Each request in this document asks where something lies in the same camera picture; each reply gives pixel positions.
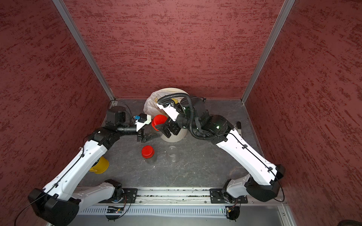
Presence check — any clear plastic jar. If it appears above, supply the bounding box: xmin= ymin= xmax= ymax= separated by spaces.
xmin=166 ymin=146 xmax=179 ymax=163
xmin=144 ymin=125 xmax=163 ymax=137

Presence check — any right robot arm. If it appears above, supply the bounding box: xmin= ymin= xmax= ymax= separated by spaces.
xmin=157 ymin=93 xmax=285 ymax=203

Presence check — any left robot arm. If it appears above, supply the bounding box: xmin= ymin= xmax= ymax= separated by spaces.
xmin=28 ymin=106 xmax=152 ymax=226

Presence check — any cream plastic waste bin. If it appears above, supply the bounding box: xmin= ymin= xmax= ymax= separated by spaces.
xmin=157 ymin=88 xmax=188 ymax=143

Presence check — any white printed bin liner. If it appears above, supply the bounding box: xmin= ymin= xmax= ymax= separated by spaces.
xmin=143 ymin=91 xmax=165 ymax=118

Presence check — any grey black stapler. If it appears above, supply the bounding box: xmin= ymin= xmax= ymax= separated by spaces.
xmin=234 ymin=121 xmax=242 ymax=136

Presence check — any yellow pencil cup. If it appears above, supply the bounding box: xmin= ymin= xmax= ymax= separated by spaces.
xmin=89 ymin=156 xmax=109 ymax=174

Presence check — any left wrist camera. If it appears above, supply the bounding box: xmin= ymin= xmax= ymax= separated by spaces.
xmin=133 ymin=113 xmax=152 ymax=132

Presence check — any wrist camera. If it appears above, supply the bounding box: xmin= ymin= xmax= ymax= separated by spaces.
xmin=157 ymin=104 xmax=180 ymax=121
xmin=133 ymin=113 xmax=152 ymax=132

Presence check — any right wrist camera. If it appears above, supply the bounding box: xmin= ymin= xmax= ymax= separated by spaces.
xmin=157 ymin=104 xmax=180 ymax=121

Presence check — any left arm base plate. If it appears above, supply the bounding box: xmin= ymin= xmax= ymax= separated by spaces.
xmin=109 ymin=188 xmax=138 ymax=203

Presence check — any aluminium mounting rail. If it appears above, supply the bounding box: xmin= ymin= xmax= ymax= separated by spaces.
xmin=73 ymin=186 xmax=288 ymax=206

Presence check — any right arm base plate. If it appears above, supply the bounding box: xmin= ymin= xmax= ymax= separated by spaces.
xmin=209 ymin=188 xmax=248 ymax=205

